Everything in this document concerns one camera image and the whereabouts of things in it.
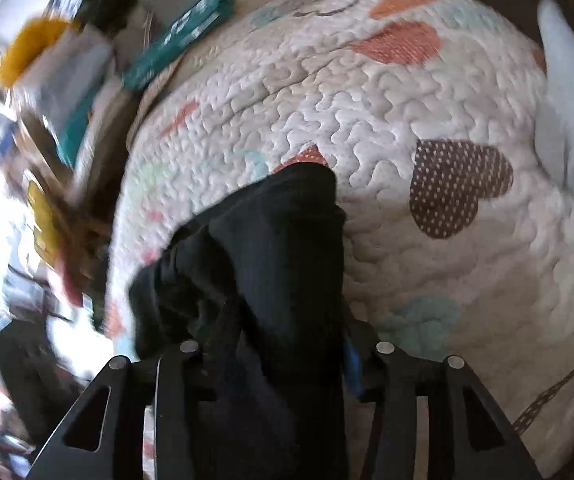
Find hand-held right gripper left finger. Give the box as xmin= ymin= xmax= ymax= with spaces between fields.
xmin=27 ymin=341 xmax=215 ymax=480

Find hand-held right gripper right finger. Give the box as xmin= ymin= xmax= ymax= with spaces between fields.
xmin=342 ymin=319 xmax=543 ymax=480

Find brown patterned strap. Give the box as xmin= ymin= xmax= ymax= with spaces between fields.
xmin=511 ymin=339 xmax=574 ymax=437

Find quilted patchwork blanket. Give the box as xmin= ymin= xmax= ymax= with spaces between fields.
xmin=104 ymin=0 xmax=574 ymax=480

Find black pants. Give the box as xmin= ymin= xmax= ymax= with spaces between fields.
xmin=128 ymin=164 xmax=353 ymax=480

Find teal cloth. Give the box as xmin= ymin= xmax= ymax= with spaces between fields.
xmin=59 ymin=87 xmax=95 ymax=170

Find teal patterned strap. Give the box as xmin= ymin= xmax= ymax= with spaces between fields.
xmin=122 ymin=0 xmax=238 ymax=92

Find round yellow thing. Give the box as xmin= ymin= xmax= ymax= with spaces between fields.
xmin=0 ymin=17 xmax=75 ymax=86

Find pink cloth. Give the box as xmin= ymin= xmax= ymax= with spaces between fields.
xmin=62 ymin=260 xmax=88 ymax=307

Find yellow cardboard box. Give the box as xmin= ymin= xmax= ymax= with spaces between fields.
xmin=27 ymin=180 xmax=64 ymax=267

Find white pillow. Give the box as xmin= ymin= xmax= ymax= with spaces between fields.
xmin=534 ymin=0 xmax=574 ymax=201

